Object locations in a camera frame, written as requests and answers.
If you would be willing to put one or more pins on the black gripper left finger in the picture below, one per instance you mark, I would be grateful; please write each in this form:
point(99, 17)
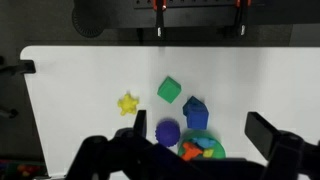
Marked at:
point(141, 122)

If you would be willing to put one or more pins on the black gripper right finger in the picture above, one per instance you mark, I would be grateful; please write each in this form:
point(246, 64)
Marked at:
point(261, 133)

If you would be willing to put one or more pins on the orange bear toy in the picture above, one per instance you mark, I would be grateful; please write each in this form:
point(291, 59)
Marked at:
point(190, 151)

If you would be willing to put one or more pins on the yellow spiky star toy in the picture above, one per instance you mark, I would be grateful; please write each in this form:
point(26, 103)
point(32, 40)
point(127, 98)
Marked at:
point(128, 104)

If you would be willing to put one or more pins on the dark green cube block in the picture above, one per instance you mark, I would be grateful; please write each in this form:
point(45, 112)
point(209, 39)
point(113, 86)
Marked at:
point(169, 89)

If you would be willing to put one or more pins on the blue house-shaped block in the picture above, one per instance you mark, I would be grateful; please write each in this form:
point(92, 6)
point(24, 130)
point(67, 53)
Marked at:
point(196, 113)

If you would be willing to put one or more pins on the yellow bear toy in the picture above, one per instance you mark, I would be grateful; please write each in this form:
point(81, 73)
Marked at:
point(208, 153)

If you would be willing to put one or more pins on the blue bear toy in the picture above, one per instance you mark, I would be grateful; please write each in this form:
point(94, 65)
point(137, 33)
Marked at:
point(204, 142)

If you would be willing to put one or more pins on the colourful toy box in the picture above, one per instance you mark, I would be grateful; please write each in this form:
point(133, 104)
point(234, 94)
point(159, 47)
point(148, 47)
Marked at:
point(20, 168)

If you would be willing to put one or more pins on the purple spiky ball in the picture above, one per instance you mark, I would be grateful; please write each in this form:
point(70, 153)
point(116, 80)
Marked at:
point(167, 133)

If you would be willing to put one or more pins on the green round plate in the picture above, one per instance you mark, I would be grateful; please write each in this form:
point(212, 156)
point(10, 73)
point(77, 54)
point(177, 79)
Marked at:
point(218, 148)

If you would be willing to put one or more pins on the black round ribbed base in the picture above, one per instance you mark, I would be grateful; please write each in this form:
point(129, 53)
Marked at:
point(89, 21)

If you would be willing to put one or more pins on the black table edge clamp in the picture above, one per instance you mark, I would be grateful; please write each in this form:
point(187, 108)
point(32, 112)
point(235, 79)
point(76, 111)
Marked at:
point(20, 67)

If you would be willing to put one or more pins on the black knob lever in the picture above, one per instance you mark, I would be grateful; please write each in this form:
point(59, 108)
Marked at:
point(8, 113)

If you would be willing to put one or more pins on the black perforated metal rail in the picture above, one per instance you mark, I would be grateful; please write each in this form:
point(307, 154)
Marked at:
point(200, 13)

